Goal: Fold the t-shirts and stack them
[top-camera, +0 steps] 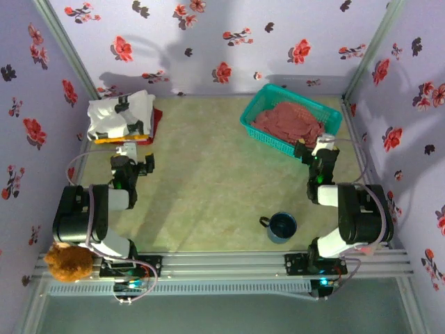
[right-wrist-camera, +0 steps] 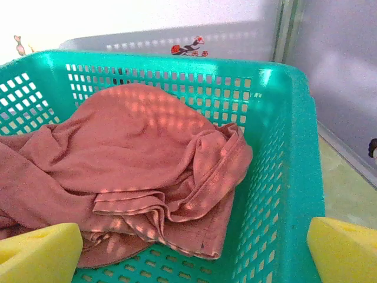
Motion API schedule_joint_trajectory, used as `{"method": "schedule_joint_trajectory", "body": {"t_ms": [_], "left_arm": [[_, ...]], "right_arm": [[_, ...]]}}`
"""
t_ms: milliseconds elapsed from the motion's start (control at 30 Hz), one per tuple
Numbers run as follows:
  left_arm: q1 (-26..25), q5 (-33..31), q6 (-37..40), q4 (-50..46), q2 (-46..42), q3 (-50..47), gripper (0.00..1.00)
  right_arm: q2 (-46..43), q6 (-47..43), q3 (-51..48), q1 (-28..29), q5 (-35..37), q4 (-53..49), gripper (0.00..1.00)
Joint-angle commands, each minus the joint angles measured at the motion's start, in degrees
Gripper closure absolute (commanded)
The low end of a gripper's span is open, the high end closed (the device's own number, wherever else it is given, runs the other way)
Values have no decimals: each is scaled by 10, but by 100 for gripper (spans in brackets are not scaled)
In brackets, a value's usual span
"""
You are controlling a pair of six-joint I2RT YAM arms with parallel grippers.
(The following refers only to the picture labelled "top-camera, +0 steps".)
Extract pink t-shirt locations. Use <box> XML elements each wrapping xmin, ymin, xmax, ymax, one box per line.
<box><xmin>250</xmin><ymin>100</ymin><xmax>327</xmax><ymax>149</ymax></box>

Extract teal plastic basket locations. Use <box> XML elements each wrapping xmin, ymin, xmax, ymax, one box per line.
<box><xmin>238</xmin><ymin>82</ymin><xmax>343</xmax><ymax>161</ymax></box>

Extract stack of folded clothes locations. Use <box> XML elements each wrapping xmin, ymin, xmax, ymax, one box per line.
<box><xmin>147</xmin><ymin>107</ymin><xmax>164</xmax><ymax>147</ymax></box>

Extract yellow folded t-shirt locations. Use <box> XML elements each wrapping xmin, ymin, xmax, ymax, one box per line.
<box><xmin>93</xmin><ymin>134</ymin><xmax>150</xmax><ymax>145</ymax></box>

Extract blue mug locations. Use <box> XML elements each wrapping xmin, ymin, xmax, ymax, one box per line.
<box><xmin>259</xmin><ymin>212</ymin><xmax>298</xmax><ymax>244</ymax></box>

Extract coloured marker pack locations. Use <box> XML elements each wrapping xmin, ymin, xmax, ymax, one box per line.
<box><xmin>349</xmin><ymin>244</ymin><xmax>378</xmax><ymax>257</ymax></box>

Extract brown teddy bear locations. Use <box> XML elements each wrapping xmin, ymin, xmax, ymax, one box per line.
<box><xmin>43</xmin><ymin>242</ymin><xmax>94</xmax><ymax>283</ymax></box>

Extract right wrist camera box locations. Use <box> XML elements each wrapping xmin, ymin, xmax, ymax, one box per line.
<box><xmin>311</xmin><ymin>132</ymin><xmax>335</xmax><ymax>157</ymax></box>

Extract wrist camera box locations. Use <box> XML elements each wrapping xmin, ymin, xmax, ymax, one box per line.
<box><xmin>311</xmin><ymin>132</ymin><xmax>335</xmax><ymax>157</ymax></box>
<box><xmin>115</xmin><ymin>142</ymin><xmax>137</xmax><ymax>157</ymax></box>

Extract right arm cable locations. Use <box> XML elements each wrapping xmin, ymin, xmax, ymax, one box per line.
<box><xmin>314</xmin><ymin>138</ymin><xmax>390</xmax><ymax>300</ymax></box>

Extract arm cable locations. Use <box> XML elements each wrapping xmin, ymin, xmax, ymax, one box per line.
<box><xmin>314</xmin><ymin>138</ymin><xmax>390</xmax><ymax>300</ymax></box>
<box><xmin>65</xmin><ymin>149</ymin><xmax>159</xmax><ymax>304</ymax></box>

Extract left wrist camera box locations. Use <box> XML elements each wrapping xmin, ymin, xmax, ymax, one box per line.
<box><xmin>115</xmin><ymin>142</ymin><xmax>137</xmax><ymax>157</ymax></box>

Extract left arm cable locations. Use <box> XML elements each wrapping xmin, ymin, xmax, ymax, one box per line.
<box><xmin>65</xmin><ymin>149</ymin><xmax>159</xmax><ymax>304</ymax></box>

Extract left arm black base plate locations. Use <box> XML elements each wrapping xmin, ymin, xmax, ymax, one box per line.
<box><xmin>99</xmin><ymin>255</ymin><xmax>163</xmax><ymax>278</ymax></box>

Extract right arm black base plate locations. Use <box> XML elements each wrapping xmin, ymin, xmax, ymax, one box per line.
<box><xmin>284</xmin><ymin>253</ymin><xmax>348</xmax><ymax>276</ymax></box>

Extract aluminium corner post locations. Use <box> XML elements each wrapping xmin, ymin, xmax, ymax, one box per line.
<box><xmin>342</xmin><ymin>0</ymin><xmax>407</xmax><ymax>100</ymax></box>
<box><xmin>33</xmin><ymin>0</ymin><xmax>100</xmax><ymax>100</ymax></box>

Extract aluminium mounting rail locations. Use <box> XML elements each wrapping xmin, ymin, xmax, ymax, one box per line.
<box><xmin>33</xmin><ymin>249</ymin><xmax>416</xmax><ymax>279</ymax></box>

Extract slotted grey cable duct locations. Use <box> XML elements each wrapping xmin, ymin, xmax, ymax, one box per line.
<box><xmin>47</xmin><ymin>280</ymin><xmax>312</xmax><ymax>296</ymax></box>

